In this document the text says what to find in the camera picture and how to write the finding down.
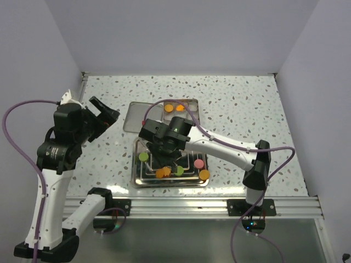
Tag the orange round biscuit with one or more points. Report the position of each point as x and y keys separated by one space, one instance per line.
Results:
x=169 y=108
x=160 y=173
x=204 y=175

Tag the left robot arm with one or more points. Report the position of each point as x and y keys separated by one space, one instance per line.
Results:
x=52 y=238

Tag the cookie tin with paper cups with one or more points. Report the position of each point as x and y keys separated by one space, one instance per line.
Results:
x=191 y=104

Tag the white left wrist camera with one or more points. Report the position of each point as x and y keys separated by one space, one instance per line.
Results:
x=69 y=98

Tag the steel serving tray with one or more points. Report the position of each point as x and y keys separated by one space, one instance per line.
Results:
x=184 y=172

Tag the left black mounting bracket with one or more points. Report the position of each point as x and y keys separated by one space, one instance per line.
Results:
x=124 y=204

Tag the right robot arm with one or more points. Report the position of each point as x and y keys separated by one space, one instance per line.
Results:
x=167 y=141

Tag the silver tin lid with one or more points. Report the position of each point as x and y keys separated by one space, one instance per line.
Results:
x=135 y=115

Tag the metal tongs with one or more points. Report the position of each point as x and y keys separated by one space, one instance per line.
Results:
x=153 y=167

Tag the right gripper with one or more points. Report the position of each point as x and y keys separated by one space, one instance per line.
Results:
x=154 y=148

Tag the pink round cookie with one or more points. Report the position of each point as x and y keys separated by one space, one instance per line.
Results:
x=199 y=164

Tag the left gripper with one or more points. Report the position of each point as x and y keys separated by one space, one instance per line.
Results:
x=108 y=115

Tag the right black mounting bracket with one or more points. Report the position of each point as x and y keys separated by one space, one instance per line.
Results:
x=237 y=207

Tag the orange flower cookie bottom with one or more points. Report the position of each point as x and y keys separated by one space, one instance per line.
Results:
x=167 y=172

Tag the green round cookie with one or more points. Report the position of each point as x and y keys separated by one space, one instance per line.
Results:
x=179 y=171
x=143 y=156

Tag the aluminium front rail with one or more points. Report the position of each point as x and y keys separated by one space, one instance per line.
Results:
x=216 y=208

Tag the orange round biscuit bottom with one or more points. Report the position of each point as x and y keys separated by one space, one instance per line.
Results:
x=160 y=173

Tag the black mounting bracket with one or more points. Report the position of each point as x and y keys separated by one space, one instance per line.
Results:
x=124 y=204
x=237 y=207

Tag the orange fish cookie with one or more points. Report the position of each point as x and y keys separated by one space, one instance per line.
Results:
x=180 y=108

